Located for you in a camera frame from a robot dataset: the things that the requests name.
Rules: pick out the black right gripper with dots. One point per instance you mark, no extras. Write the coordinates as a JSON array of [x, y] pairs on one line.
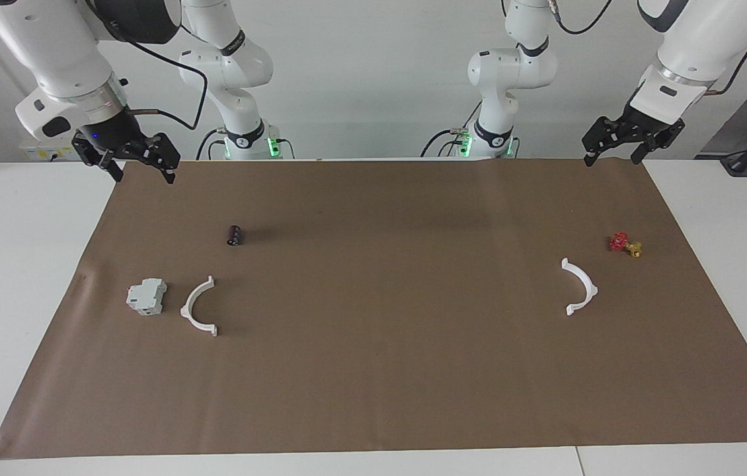
[[112, 135]]

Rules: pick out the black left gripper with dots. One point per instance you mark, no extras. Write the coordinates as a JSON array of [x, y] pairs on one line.
[[648, 124]]

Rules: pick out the white socket box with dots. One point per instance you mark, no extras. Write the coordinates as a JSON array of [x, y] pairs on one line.
[[43, 153]]

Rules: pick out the red and brass valve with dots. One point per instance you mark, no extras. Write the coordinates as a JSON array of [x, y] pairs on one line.
[[621, 242]]

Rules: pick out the small black cylinder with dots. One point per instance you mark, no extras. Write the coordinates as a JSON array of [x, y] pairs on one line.
[[235, 235]]

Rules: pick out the grey circuit breaker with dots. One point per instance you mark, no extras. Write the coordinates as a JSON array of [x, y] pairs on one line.
[[146, 296]]

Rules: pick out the brown paper mat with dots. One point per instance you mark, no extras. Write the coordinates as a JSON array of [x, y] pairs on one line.
[[373, 370]]

